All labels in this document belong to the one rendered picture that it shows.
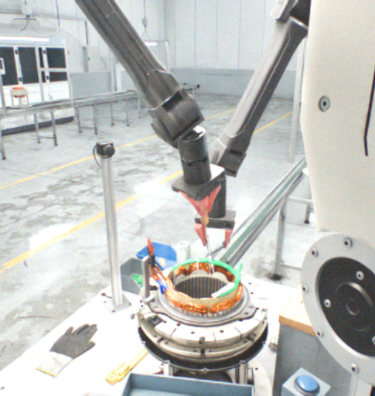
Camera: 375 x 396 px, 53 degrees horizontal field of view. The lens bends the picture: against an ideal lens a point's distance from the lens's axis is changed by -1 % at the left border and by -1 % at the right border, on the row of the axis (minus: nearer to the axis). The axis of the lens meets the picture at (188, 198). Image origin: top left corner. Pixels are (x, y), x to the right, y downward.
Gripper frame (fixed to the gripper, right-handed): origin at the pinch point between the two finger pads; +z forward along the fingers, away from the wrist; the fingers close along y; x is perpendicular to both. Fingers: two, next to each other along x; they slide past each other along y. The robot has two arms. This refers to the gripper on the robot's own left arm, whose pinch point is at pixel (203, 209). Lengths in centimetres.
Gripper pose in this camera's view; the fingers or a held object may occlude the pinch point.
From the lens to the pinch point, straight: 84.4
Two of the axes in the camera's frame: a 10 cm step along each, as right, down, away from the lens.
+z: 1.6, 7.8, 6.1
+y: -6.6, 5.4, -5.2
